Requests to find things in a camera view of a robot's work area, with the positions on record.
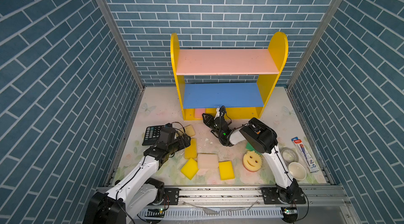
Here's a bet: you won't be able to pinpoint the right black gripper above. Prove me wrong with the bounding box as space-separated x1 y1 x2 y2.
201 114 223 140

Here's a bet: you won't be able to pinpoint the beige pale pink sponge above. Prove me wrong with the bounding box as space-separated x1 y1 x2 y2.
197 154 219 169

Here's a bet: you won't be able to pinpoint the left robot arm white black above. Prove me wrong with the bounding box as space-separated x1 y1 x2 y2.
83 123 191 224

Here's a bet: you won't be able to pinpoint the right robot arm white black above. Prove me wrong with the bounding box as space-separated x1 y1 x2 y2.
202 106 303 204

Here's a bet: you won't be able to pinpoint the yellow shelf pink blue boards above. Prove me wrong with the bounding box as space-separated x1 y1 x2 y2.
170 32 289 121

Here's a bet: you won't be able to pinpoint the black calculator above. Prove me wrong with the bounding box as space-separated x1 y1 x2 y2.
142 125 165 146

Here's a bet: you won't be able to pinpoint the pale yellow tan sponge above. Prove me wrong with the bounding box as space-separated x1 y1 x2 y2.
184 125 196 137

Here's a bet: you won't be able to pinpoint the yellow sponge upright rectangle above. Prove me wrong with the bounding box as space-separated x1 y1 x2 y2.
184 138 197 159

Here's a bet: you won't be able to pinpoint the bright yellow sponge left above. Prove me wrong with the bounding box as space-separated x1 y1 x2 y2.
181 158 199 180

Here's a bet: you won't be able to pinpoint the bright yellow sponge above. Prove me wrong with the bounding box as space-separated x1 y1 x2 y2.
181 158 199 180
219 161 235 180

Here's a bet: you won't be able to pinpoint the green sponge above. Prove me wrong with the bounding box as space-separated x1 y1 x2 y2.
246 143 256 151

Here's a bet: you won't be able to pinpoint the bright yellow sponge centre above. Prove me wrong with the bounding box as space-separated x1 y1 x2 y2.
219 161 235 180

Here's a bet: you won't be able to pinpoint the smiley face round sponge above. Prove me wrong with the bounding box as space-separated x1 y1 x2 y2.
243 151 263 172

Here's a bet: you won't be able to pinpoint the white bowl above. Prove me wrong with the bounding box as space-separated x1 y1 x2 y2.
288 162 307 181

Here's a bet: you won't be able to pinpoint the toothpaste box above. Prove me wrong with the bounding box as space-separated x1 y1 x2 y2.
291 137 319 173

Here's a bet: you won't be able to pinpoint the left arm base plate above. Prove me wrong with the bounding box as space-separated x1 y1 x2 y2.
149 188 180 206

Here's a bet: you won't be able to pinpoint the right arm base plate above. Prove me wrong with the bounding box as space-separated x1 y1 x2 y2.
261 187 307 205

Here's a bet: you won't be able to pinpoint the aluminium front rail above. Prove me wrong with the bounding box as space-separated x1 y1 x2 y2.
133 185 359 224

